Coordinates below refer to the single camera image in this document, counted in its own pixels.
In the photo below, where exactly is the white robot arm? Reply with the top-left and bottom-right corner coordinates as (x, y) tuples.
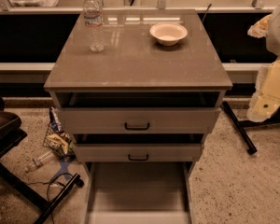
(246, 4), (280, 122)

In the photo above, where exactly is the empty bottle on floor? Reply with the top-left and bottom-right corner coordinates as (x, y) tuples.
(25, 151), (55, 173)

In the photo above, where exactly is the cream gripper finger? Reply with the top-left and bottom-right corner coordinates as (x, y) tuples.
(247, 14), (272, 38)

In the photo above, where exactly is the black stand leg right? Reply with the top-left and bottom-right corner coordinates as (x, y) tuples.
(221, 102), (280, 155)

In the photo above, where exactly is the white paper bowl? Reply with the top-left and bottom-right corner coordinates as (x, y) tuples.
(149, 22), (188, 46)

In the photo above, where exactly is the black stand with tray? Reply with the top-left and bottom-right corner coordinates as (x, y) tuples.
(0, 97), (84, 224)

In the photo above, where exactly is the black floor cable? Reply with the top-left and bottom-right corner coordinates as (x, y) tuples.
(24, 172), (73, 224)

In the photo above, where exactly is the grey drawer cabinet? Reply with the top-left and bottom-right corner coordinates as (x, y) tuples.
(43, 9), (233, 224)

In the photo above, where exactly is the open bottom grey drawer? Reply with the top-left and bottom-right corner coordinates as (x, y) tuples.
(82, 162), (194, 224)

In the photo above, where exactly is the middle grey drawer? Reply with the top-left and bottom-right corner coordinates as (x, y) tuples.
(74, 144), (203, 162)

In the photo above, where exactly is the clear plastic water bottle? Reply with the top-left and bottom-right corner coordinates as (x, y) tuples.
(83, 0), (105, 52)

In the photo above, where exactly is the top grey drawer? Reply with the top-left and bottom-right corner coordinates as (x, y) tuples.
(58, 108), (220, 134)

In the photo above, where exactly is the wire basket with snack bags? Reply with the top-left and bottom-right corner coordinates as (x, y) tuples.
(45, 107), (75, 157)

